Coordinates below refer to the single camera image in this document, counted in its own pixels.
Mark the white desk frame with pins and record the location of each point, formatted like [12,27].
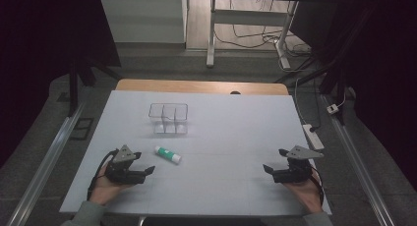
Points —
[244,17]

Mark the small white adapter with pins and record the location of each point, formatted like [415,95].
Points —
[332,108]

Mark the clear plastic divided box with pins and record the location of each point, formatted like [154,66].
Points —
[168,118]

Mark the white cabinet panel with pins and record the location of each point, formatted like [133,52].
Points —
[142,18]

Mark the black metal stand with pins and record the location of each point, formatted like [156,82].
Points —
[73,88]
[331,78]

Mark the green and white glue stick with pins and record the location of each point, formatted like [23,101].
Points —
[167,154]

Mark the black floor frame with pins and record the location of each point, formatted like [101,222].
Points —
[82,129]

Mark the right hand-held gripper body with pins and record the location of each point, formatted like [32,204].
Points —
[295,173]

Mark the aluminium floor rail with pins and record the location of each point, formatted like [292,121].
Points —
[46,160]
[360,163]

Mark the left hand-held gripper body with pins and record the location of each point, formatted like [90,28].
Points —
[126,173]

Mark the white table mat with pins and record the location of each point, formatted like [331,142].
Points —
[223,154]

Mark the person's right hand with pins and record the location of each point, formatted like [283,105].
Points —
[306,193]

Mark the person's left hand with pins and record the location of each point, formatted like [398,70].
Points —
[103,188]

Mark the white power strip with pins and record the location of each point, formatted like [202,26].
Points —
[313,137]

